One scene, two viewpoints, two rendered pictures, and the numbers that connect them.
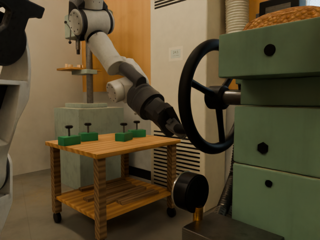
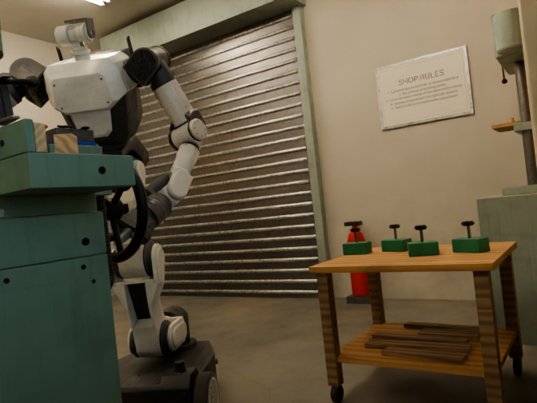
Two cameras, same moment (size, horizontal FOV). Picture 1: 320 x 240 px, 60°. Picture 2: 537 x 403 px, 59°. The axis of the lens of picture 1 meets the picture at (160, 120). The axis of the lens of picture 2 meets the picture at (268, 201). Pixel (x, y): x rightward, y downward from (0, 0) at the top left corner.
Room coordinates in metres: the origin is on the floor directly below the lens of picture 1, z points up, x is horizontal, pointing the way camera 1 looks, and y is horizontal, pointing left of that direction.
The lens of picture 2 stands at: (0.92, -1.48, 0.77)
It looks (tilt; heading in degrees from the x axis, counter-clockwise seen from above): 1 degrees up; 81
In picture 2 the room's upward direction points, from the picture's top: 6 degrees counter-clockwise
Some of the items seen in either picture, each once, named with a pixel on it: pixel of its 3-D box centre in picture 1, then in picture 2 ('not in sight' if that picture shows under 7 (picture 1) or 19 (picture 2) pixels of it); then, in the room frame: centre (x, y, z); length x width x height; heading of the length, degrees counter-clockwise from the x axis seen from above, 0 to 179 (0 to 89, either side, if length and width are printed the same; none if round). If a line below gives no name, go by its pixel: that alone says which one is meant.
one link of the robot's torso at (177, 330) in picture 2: not in sight; (157, 335); (0.72, 0.62, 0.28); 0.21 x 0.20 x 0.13; 75
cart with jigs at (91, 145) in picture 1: (114, 172); (420, 306); (1.76, 0.30, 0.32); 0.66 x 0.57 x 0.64; 137
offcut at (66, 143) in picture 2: not in sight; (66, 146); (0.71, -0.56, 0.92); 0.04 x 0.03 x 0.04; 87
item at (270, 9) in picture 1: (283, 16); (59, 138); (0.63, -0.27, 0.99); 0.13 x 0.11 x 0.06; 135
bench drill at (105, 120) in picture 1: (90, 98); (533, 175); (2.60, 0.65, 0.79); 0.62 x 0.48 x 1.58; 47
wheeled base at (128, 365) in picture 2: not in sight; (157, 358); (0.71, 0.59, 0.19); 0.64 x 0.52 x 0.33; 75
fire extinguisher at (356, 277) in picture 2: not in sight; (358, 261); (2.11, 1.98, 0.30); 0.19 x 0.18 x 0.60; 48
